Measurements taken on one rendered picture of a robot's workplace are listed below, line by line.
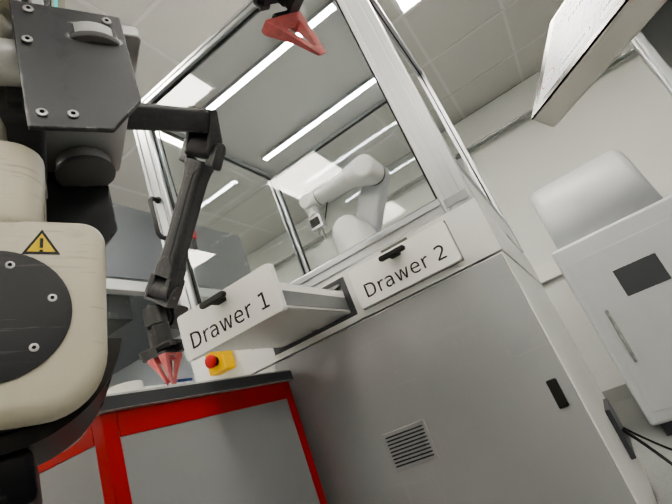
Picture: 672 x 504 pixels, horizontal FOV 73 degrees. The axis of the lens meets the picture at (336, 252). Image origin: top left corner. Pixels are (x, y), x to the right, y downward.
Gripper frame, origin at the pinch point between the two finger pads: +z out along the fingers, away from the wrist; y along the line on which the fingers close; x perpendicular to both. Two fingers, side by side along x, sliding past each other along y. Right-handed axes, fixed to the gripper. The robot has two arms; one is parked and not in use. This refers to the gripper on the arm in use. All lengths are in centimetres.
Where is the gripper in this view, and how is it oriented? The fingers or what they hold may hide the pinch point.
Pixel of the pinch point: (171, 381)
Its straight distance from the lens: 124.3
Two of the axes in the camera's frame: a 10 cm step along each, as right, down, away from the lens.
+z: 3.5, 8.8, -3.0
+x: -3.4, -1.8, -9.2
